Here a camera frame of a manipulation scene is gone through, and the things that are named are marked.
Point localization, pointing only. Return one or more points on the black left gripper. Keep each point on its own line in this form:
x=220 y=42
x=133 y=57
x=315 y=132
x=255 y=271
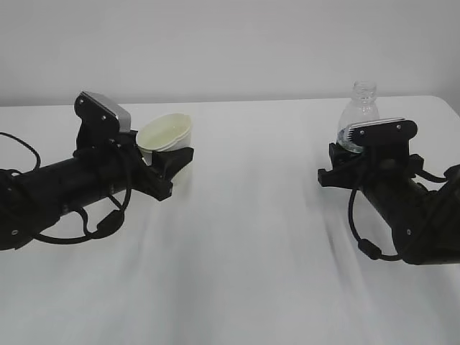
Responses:
x=118 y=164

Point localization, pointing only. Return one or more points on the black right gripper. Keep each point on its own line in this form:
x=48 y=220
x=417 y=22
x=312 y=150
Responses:
x=353 y=170

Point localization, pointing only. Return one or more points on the white paper cup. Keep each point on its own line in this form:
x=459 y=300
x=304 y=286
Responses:
x=164 y=134

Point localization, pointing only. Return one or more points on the clear green-label water bottle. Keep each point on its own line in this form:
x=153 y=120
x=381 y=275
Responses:
x=362 y=107

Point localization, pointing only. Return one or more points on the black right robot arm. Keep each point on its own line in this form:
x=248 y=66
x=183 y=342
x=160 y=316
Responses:
x=421 y=210

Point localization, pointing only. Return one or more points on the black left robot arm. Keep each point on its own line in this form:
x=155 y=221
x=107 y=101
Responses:
x=96 y=183

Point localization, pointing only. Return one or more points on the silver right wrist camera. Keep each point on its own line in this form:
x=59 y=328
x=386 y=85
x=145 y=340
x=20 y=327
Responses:
x=380 y=132

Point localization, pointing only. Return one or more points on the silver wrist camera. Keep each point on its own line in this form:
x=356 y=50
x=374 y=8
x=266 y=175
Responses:
x=380 y=132
x=101 y=114

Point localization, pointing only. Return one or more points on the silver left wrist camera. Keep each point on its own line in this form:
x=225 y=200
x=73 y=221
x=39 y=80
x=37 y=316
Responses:
x=101 y=114

